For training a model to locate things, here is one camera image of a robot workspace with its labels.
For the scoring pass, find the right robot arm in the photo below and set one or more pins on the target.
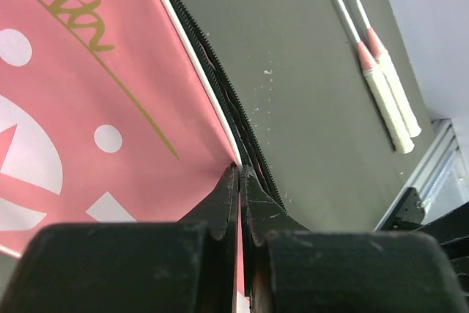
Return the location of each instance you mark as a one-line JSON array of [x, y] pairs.
[[450, 230]]

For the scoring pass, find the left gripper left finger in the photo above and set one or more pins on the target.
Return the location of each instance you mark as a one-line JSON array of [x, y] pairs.
[[185, 266]]

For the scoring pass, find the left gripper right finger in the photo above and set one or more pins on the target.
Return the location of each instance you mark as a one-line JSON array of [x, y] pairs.
[[288, 268]]

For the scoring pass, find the pink sport racket bag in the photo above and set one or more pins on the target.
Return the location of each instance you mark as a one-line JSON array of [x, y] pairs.
[[114, 111]]

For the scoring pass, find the pink badminton racket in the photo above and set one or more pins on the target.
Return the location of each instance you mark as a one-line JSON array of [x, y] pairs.
[[384, 60], [378, 85]]

